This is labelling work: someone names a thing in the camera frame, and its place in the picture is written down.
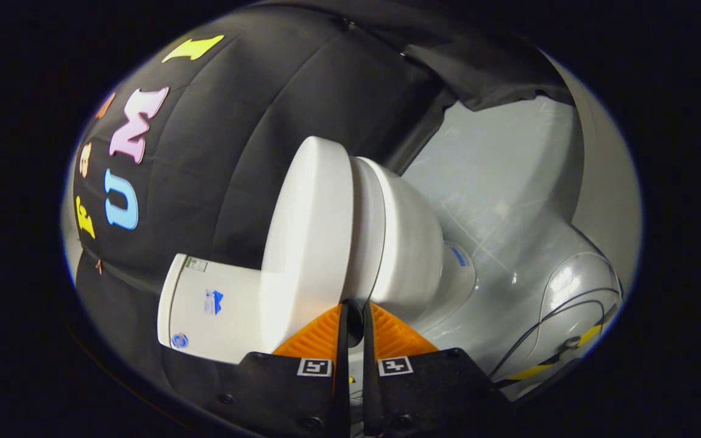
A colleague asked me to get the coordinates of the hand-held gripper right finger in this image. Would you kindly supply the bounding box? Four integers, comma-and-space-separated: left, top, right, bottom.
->
361, 301, 511, 438

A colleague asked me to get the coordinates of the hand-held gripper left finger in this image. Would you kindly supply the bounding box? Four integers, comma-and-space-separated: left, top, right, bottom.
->
203, 302, 351, 438

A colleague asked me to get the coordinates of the white toilet lid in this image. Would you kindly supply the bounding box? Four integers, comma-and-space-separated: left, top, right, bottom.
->
259, 136, 357, 353

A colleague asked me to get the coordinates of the white toilet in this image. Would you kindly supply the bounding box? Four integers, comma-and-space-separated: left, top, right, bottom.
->
157, 157, 476, 366

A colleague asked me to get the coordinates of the yellow black striped tape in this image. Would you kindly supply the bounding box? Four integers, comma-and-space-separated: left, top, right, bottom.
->
500, 322, 608, 384

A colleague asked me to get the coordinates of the black backdrop cloth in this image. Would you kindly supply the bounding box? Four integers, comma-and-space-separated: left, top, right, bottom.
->
61, 0, 576, 396

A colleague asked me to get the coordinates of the thin black cable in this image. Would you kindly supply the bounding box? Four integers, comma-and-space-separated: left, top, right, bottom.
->
487, 286, 623, 381

